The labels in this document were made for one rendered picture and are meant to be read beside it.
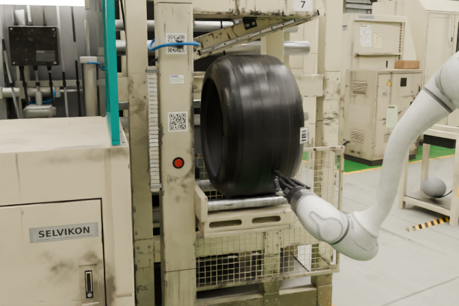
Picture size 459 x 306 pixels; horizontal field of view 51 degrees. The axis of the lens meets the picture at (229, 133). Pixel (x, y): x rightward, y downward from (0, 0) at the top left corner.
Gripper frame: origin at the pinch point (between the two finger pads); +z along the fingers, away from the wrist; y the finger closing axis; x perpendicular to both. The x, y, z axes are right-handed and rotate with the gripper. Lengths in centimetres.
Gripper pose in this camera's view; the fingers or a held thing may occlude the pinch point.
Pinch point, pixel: (279, 177)
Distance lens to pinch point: 174.3
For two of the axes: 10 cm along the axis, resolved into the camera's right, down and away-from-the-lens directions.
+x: -0.3, 9.6, 2.9
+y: -9.6, 0.5, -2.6
